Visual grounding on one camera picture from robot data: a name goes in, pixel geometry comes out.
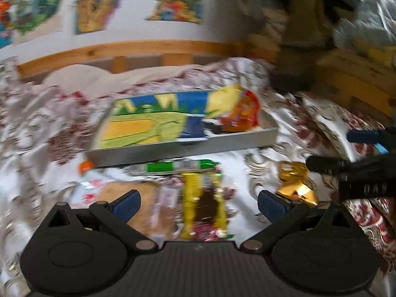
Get orange-haired figure wall poster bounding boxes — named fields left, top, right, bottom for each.
left=0, top=0, right=16, bottom=50

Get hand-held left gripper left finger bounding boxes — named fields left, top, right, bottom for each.
left=40, top=189, right=157, bottom=254

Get cream bedsheet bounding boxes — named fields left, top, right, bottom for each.
left=43, top=63, right=211, bottom=99

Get flame pattern wall poster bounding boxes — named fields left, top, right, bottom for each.
left=74, top=0, right=146, bottom=36

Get orange-red snack packet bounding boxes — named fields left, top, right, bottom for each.
left=218, top=91, right=262, bottom=133

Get olive cloth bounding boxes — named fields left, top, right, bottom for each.
left=278, top=0, right=331, bottom=48

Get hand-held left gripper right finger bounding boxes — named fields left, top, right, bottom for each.
left=240, top=190, right=356, bottom=254

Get green sausage stick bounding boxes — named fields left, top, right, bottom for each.
left=130, top=159, right=220, bottom=175

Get yellow snack packet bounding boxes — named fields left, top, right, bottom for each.
left=181, top=172, right=228, bottom=240

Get wooden bed frame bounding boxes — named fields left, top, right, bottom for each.
left=17, top=40, right=279, bottom=78

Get gold foil snack packet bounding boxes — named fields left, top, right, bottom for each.
left=277, top=161, right=319, bottom=206

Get light wooden cabinet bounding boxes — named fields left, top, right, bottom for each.
left=316, top=48, right=396, bottom=118

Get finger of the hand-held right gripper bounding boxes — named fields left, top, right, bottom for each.
left=346, top=129, right=396, bottom=155
left=306, top=155, right=353, bottom=175

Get clear plastic bag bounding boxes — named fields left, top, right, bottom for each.
left=334, top=0, right=396, bottom=50

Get colourful drawing tray liner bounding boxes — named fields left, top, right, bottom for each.
left=93, top=90, right=223, bottom=150

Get patterned satin blanket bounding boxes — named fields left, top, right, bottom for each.
left=0, top=56, right=396, bottom=297

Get yellow crumpled paper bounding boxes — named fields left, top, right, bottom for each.
left=206, top=83, right=245, bottom=120

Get grey metal tray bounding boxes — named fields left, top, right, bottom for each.
left=85, top=88, right=279, bottom=169

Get patterned hanging cloth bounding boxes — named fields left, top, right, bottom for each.
left=232, top=0, right=294, bottom=53

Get pale snack packet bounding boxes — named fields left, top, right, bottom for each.
left=73, top=173, right=107, bottom=211

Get clear bread packet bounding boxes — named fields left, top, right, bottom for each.
left=102, top=181, right=161, bottom=242

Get blonde figure wall poster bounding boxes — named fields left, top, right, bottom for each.
left=9, top=0, right=67, bottom=45

